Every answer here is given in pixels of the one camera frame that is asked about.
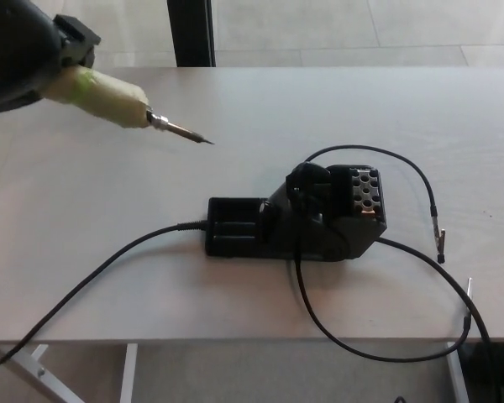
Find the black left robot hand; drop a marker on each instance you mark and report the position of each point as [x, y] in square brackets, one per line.
[17, 54]

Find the tape-wrapped soldering iron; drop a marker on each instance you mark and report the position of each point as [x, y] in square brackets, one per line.
[109, 101]

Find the black soldering station base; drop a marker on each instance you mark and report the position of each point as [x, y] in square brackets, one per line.
[319, 233]

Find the white diagonal table leg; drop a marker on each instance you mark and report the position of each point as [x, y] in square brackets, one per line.
[29, 371]

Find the white straight table leg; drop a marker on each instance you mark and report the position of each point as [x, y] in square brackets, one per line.
[458, 373]
[129, 373]

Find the black vertical post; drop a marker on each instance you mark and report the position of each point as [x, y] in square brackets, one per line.
[191, 33]

